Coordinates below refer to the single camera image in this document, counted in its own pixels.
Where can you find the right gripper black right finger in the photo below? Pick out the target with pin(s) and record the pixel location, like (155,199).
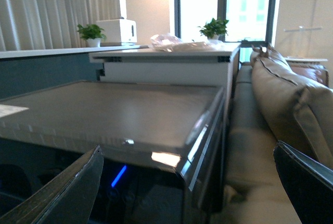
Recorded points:
(307,183)

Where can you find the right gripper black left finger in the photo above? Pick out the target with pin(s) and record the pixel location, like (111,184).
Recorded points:
(67,198)

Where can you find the grey front-load washing machine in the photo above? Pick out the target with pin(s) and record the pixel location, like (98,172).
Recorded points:
(160,150)

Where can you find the beige sofa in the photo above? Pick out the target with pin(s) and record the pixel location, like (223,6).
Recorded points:
(253,190)

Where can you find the beige sofa cushion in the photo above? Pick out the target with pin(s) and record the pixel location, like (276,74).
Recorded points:
(297,109)

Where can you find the brown leather armchair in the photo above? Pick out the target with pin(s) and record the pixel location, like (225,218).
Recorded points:
(311,68)

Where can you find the white cabinet desk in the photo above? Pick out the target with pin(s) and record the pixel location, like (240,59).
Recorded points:
(146,65)

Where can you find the left potted green plant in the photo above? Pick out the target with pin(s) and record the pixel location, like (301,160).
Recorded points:
(92,34)

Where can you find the potted green plant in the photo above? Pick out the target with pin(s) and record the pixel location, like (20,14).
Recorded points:
(214,29)
(92,34)

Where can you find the white box appliance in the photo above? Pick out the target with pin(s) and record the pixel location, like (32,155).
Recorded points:
(118,32)

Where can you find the right potted green plant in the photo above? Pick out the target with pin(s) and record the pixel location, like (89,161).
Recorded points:
(214,29)

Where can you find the clear plastic bag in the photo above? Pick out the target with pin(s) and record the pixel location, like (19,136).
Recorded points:
(171,43)

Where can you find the white pleated curtain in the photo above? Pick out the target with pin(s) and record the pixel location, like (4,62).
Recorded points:
(51,24)

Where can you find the dark framed window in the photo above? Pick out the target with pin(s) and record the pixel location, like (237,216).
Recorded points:
(250,22)

